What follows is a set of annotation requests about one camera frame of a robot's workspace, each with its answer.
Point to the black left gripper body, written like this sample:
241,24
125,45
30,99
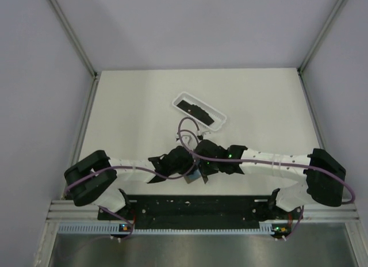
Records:
183,169

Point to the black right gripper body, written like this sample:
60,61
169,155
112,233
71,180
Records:
209,168

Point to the grey leather card holder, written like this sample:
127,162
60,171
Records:
194,175

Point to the black VIP credit card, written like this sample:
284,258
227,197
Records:
205,178

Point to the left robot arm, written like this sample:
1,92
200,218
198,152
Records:
98,179

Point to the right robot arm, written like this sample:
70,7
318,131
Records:
317,176

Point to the black cards in tray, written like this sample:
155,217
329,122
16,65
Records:
196,112

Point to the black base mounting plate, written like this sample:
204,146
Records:
202,212

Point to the white plastic tray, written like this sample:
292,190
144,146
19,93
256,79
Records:
218,117

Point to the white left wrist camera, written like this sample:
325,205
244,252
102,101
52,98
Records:
187,139

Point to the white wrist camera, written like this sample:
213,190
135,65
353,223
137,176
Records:
187,139
203,133

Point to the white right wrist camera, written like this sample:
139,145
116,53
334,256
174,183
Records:
203,133

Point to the grey slotted cable duct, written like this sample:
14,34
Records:
121,229

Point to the aluminium frame rail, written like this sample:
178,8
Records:
65,211

